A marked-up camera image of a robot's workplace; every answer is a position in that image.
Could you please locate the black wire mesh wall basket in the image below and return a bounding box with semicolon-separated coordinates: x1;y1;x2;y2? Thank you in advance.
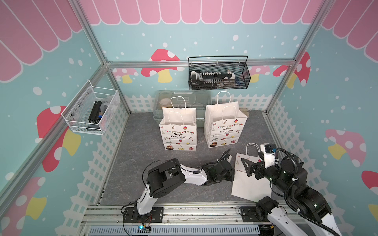
188;56;251;90

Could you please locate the clear plastic storage box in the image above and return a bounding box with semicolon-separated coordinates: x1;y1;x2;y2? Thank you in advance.
153;90;212;127

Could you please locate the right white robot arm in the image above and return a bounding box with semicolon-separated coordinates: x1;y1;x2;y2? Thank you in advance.
241;144;341;236

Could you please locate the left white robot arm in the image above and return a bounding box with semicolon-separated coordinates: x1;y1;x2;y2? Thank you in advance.
121;149;235;228

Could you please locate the metal base rail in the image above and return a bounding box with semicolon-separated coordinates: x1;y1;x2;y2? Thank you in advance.
77;202;284;236

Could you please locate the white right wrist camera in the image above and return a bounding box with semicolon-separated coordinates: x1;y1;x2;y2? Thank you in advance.
260;143;279;169

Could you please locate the white wire wall basket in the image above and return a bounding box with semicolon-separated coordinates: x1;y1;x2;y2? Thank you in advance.
61;81;120;135

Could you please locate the white paper gift bag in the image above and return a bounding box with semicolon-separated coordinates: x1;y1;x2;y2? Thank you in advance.
231;143;272;202

